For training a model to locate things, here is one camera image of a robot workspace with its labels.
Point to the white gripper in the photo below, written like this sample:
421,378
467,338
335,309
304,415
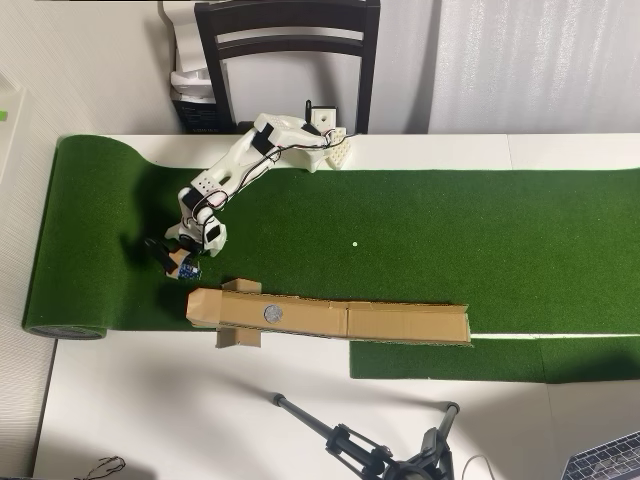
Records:
176,233

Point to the white foam packaging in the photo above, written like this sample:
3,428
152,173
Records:
182,45

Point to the black tripod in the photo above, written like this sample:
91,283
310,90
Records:
350,445

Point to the dark wooden chair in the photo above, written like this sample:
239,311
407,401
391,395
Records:
285,50

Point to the white curtain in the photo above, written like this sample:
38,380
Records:
525,65

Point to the black table clamp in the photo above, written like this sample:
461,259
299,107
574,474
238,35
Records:
309,112

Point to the long green turf mat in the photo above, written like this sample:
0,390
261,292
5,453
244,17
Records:
450,225

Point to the brown cardboard ramp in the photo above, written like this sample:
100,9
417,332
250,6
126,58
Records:
400,322

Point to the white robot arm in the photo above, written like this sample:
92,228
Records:
225,170

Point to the gray laptop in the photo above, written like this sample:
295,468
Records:
610,460

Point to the black printed box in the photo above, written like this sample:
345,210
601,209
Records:
197,117

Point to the round gray mark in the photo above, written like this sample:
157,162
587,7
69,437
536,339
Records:
273,313

